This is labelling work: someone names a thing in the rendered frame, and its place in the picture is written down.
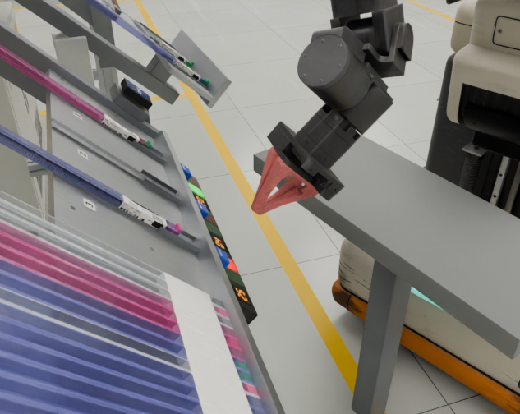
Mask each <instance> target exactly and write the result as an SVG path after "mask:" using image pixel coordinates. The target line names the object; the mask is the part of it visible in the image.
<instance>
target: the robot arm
mask: <svg viewBox="0 0 520 414"><path fill-rule="evenodd" d="M330 2H331V8H332V13H333V19H330V25H331V29H327V30H318V31H314V32H313V34H312V36H311V42H310V43H309V44H308V45H307V46H306V48H305V49H304V50H303V52H302V53H301V56H300V57H299V60H298V64H297V74H298V76H299V78H300V80H301V82H303V83H304V84H305V85H306V86H307V87H308V88H309V89H310V90H311V91H312V92H314V93H315V94H316V95H317V96H318V97H319V98H320V99H321V100H322V101H324V102H325V104H324V105H323V106H322V107H321V108H320V109H319V110H318V111H317V112H316V113H315V114H314V115H313V117H312V118H311V119H310V120H309V121H308V122H307V123H306V124H305V125H304V126H303V127H302V128H301V130H300V131H298V132H297V133H295V132H294V131H293V130H292V129H290V128H289V127H288V126H287V125H286V124H284V123H283V122H282V121H280V122H279V123H278V124H277V125H276V126H275V128H274V129H273V130H272V131H271V132H270V133H269V134H268V135H267V138H268V139H269V141H270V143H271V144H272V147H271V148H270V149H269V150H268V153H267V157H266V160H265V165H264V169H263V172H262V175H261V179H260V184H259V186H258V189H257V191H256V194H255V198H254V200H253V202H252V205H251V209H252V211H254V212H255V213H257V214H258V215H262V214H264V213H267V212H269V211H270V210H273V209H276V208H278V207H280V206H282V205H286V204H289V203H292V202H295V201H298V200H303V199H306V198H309V197H312V196H316V195H317V194H318V193H319V194H320V195H321V196H322V197H324V198H325V199H326V200H327V201H330V200H331V199H332V198H333V197H334V196H335V195H337V194H338V193H339V192H340V191H341V190H342V189H343V188H344V185H343V184H342V183H341V182H340V180H339V179H338V178H337V177H336V175H335V174H334V173H333V171H332V170H331V169H330V168H331V167H332V166H334V164H335V163H336V162H337V161H338V160H339V159H340V158H341V157H342V156H343V155H344V154H345V153H346V152H347V151H348V150H349V149H350V148H351V147H352V146H353V145H354V144H355V143H356V142H357V141H358V140H359V139H360V137H361V136H362V135H363V134H364V133H365V132H366V131H367V130H368V129H369V128H370V127H371V126H372V125H373V124H374V123H375V122H376V121H377V120H378V119H379V118H380V117H381V116H382V115H383V114H384V113H385V112H386V111H387V110H388V109H389V108H390V107H391V106H392V105H393V102H392V101H393V98H392V97H391V96H390V95H389V94H388V92H387V89H388V88H389V87H388V86H387V85H386V84H385V83H384V81H383V80H382V79H381V78H388V77H396V76H404V74H405V68H406V62H410V61H411V60H412V50H413V43H414V35H413V30H412V26H411V24H410V23H408V22H407V23H405V20H404V13H403V4H402V3H399V4H398V0H330ZM370 12H371V15H372V16H371V17H366V18H361V17H360V14H366V13H370ZM356 130H357V131H358V132H359V133H360V134H361V135H360V134H359V133H358V132H357V131H356ZM284 178H287V179H288V180H289V181H288V182H287V183H285V184H284V185H283V186H282V187H281V188H280V189H279V190H277V191H276V192H275V193H274V194H273V195H272V196H270V197H269V195H270V193H271V192H272V191H273V189H274V188H275V187H276V186H277V185H278V183H279V182H280V181H281V180H282V179H284ZM268 197H269V198H268Z"/></svg>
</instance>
